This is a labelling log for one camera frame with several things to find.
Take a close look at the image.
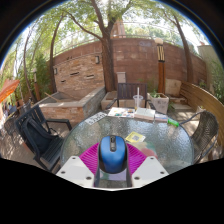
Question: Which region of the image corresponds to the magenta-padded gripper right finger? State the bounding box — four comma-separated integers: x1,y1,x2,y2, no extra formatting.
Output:
125,143,170,188

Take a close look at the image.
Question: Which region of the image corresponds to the black plastic garden chair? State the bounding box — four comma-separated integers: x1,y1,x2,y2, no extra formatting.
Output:
13,104,73,174

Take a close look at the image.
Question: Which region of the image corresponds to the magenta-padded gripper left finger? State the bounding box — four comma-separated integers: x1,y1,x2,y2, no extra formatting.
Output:
55,142,102,188

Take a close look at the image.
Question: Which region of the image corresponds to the dark wicker chair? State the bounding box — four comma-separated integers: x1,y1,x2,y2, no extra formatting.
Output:
179,110,220,164

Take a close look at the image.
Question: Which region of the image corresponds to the orange parasol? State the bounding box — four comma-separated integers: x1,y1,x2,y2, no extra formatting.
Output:
0,78,21,104

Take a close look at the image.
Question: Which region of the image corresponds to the patterned flat keyboard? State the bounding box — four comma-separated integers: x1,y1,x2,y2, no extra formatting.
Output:
84,111,108,126

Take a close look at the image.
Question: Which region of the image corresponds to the slender tree trunk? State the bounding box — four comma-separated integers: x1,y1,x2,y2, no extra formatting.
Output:
163,9,194,84

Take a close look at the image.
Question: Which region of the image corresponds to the wooden garden lamp post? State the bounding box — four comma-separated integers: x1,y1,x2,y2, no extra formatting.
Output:
153,37,166,94

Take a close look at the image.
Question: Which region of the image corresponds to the thick white book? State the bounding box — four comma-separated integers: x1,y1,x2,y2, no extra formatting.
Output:
133,107,156,122

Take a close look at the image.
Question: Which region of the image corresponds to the yellow printed card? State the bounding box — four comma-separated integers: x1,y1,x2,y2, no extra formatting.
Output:
125,131,147,144

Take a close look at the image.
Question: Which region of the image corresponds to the grey utility box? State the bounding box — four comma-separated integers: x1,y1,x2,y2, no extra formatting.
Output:
116,71,127,84

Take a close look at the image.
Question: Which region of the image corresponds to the curved wooden bench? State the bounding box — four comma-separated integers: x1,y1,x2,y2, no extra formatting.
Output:
179,81,224,161

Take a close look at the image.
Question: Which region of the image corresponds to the clear plastic cup with straw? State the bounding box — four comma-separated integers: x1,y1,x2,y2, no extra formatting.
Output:
132,87,144,111

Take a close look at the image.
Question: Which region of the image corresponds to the dark slatted wooden chair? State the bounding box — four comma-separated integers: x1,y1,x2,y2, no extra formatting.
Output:
106,82,156,110

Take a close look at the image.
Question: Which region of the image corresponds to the large tree trunk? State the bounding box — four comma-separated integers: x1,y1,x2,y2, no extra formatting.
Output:
63,0,134,94

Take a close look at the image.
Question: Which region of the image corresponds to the blue computer mouse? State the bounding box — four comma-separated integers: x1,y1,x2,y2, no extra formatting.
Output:
97,134,129,175

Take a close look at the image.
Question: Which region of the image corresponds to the stone raised garden bed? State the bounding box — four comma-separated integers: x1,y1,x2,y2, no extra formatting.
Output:
33,86,107,128

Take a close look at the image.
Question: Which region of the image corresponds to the floral print mouse pad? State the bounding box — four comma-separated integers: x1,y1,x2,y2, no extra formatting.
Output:
99,141,159,183

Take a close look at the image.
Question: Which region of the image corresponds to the colourful open magazine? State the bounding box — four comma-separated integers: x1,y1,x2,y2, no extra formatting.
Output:
107,106,136,119

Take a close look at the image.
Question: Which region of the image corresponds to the leaning thin tree trunk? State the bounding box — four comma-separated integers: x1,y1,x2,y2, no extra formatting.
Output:
49,16,64,94

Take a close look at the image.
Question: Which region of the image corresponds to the thin pale book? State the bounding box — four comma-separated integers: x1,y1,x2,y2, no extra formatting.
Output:
153,113,169,123

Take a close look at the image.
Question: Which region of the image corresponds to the green tube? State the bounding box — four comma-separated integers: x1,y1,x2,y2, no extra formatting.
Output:
166,118,180,128

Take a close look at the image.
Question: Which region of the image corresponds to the white rectangular planter box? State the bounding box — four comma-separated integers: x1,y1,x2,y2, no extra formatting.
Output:
146,92,170,115

